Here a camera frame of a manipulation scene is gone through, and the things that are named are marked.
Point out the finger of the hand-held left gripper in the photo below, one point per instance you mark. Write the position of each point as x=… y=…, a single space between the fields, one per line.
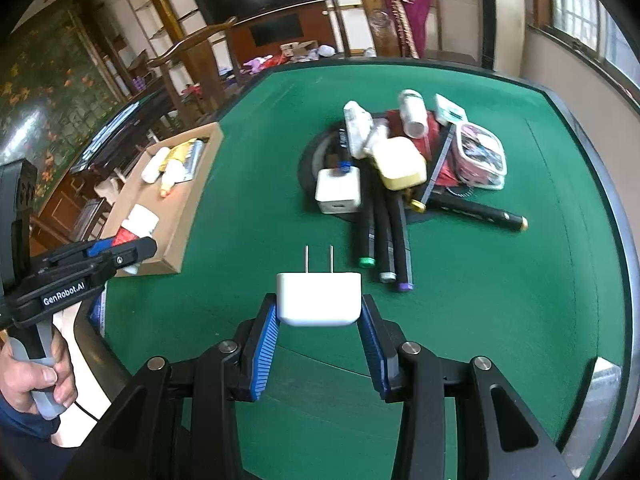
x=132 y=255
x=102 y=247

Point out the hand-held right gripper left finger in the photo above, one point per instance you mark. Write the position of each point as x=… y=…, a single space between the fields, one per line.
x=265 y=345

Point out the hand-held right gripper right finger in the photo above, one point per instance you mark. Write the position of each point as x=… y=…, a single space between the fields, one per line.
x=372 y=350

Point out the white bottle red label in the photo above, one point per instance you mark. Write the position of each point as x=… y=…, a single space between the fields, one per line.
x=137 y=222

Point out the cardboard box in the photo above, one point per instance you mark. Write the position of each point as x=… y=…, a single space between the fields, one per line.
x=172 y=242

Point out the white plug charger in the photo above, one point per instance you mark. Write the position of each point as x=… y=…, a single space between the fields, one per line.
x=320 y=300

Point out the small white bottle orange cap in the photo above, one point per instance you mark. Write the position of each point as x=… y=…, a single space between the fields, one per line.
x=170 y=178

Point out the black marker purple cap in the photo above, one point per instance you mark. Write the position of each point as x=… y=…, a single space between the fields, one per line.
x=402 y=255

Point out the black marker green cap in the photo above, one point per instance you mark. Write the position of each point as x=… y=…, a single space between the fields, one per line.
x=364 y=240

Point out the black marker grey cap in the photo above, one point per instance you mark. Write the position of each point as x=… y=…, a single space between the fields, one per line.
x=382 y=240

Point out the silver grey tube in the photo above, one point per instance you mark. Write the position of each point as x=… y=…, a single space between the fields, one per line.
x=193 y=160

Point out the white usb adapter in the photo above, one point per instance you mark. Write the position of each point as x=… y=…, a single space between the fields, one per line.
x=337 y=190

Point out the black marker yellow cap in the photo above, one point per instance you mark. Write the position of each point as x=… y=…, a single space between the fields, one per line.
x=480 y=212

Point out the black marker blue cap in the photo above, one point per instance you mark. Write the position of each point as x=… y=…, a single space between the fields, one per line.
x=344 y=166

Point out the pale yellow case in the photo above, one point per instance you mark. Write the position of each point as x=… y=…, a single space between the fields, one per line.
x=400 y=165

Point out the silver daisy hand cream tube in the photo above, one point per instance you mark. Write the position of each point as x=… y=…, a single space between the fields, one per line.
x=378 y=136

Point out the white toothbrush package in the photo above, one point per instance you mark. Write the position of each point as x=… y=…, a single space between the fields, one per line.
x=357 y=130

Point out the clear pouch pink contents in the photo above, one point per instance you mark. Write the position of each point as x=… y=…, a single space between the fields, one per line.
x=480 y=155

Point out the small white jar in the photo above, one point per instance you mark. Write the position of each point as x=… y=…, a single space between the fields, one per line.
x=414 y=112

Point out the person's left forearm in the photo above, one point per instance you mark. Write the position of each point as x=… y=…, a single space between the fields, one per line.
x=25 y=430

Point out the person's left hand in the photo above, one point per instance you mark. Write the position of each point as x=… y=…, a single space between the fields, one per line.
x=25 y=380

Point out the dark side table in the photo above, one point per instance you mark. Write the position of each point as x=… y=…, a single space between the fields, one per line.
x=125 y=125

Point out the wooden armchair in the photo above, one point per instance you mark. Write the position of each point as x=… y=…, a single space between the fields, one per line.
x=205 y=60
x=375 y=15

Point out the red cloth pouch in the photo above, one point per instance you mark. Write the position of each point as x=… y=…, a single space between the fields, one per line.
x=436 y=134

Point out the chrome table edge tray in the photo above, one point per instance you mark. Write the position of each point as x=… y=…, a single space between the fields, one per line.
x=595 y=410

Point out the red pink bags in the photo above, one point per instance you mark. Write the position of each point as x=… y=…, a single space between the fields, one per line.
x=262 y=62

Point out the wooden display shelf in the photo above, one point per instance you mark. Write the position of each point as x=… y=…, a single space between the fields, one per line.
x=150 y=15

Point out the white green wipes packet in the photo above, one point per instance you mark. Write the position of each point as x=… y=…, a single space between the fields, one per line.
x=450 y=109

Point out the low wooden table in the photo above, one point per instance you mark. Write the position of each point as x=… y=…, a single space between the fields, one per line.
x=300 y=60

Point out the small open carton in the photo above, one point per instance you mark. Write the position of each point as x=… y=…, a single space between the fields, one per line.
x=295 y=49

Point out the white round object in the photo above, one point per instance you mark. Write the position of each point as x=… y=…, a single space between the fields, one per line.
x=327 y=50

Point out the brown television cabinet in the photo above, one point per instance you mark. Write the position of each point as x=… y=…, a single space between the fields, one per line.
x=320 y=30

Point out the maroon fringed cloth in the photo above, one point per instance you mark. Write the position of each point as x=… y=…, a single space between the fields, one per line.
x=407 y=15

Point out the white standing air conditioner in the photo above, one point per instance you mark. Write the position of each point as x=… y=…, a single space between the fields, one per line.
x=505 y=10

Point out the window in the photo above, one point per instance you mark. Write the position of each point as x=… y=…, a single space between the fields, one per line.
x=590 y=5

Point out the floral wall painting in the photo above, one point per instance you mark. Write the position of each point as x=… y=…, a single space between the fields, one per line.
x=50 y=85

